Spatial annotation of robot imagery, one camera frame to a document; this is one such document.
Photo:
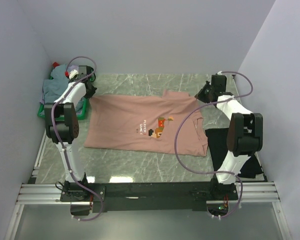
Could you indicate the black base beam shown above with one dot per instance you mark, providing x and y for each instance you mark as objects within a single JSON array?
[{"x": 136, "y": 196}]

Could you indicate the green plastic bin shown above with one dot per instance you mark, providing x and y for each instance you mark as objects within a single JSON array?
[{"x": 80, "y": 109}]

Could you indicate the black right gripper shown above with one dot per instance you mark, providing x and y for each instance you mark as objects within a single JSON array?
[{"x": 200, "y": 96}]

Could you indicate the black folded t-shirt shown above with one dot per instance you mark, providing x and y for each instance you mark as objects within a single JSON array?
[{"x": 217, "y": 143}]

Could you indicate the aluminium frame rail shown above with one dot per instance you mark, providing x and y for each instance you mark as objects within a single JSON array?
[{"x": 123, "y": 166}]

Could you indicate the grey-blue t-shirt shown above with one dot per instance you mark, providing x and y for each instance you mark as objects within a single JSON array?
[{"x": 55, "y": 86}]

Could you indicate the red garment in bin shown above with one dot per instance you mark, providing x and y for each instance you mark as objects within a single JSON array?
[{"x": 55, "y": 64}]

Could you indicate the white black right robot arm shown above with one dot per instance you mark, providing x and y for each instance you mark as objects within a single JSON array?
[{"x": 231, "y": 147}]

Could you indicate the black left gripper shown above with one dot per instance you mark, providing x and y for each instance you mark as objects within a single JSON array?
[{"x": 89, "y": 94}]

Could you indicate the pink printed t-shirt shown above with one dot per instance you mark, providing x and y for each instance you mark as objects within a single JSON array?
[{"x": 166, "y": 124}]

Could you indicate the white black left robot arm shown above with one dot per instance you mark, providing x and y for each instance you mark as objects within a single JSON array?
[{"x": 62, "y": 127}]

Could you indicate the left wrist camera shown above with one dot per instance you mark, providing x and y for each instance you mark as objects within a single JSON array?
[{"x": 71, "y": 74}]

